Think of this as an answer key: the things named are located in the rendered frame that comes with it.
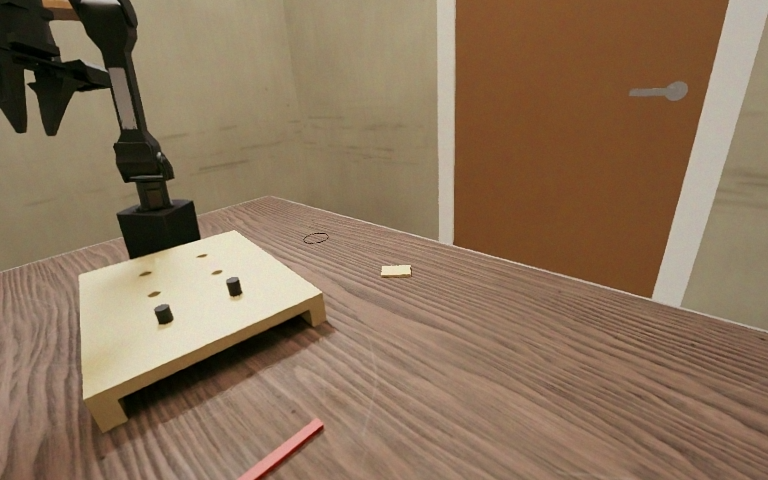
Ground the pink flat bar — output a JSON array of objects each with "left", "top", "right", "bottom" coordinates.
[{"left": 237, "top": 418, "right": 324, "bottom": 480}]

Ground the cream flat rectangular block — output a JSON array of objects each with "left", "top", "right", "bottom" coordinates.
[{"left": 381, "top": 265, "right": 411, "bottom": 278}]

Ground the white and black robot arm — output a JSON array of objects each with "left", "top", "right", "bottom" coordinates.
[{"left": 69, "top": 0, "right": 174, "bottom": 212}]

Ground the light wooden board with holes and black pegs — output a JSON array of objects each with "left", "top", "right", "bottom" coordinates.
[{"left": 79, "top": 230, "right": 327, "bottom": 433}]

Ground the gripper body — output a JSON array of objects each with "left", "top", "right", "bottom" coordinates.
[{"left": 0, "top": 0, "right": 111, "bottom": 92}]

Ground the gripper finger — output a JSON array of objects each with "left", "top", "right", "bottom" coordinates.
[
  {"left": 27, "top": 77, "right": 84, "bottom": 137},
  {"left": 0, "top": 60, "right": 27, "bottom": 134}
]

